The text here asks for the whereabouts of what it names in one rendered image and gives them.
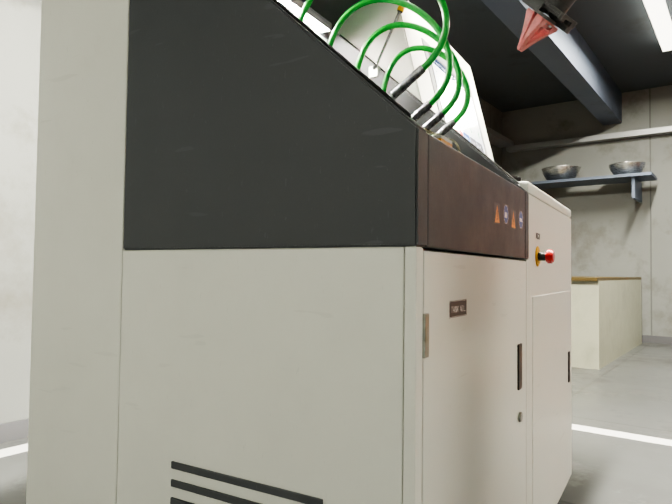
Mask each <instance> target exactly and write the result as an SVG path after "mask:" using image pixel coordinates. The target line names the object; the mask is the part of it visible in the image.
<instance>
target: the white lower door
mask: <svg viewBox="0 0 672 504"><path fill-rule="evenodd" d="M421 504H526V261H522V260H512V259H502V258H493V257H483V256H473V255H464V254H454V253H444V252H435V251H425V250H423V335H422V483H421Z"/></svg>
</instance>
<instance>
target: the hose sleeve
mask: <svg viewBox="0 0 672 504"><path fill-rule="evenodd" d="M425 72H426V71H425V70H424V68H423V67H422V66H421V65H419V66H418V67H417V68H416V69H415V70H414V71H412V73H411V74H410V75H408V76H407V77H406V78H405V79H404V80H403V81H402V82H401V83H400V84H398V86H397V87H395V88H394V89H393V90H392V91H391V94H392V96H393V97H394V98H398V97H399V96H400V95H401V94H402V93H403V92H405V90H406V89H407V88H409V87H410V86H411V85H412V84H413V83H414V82H415V81H416V80H417V79H419V78H420V77H421V76H422V75H423V74H424V73H425Z"/></svg>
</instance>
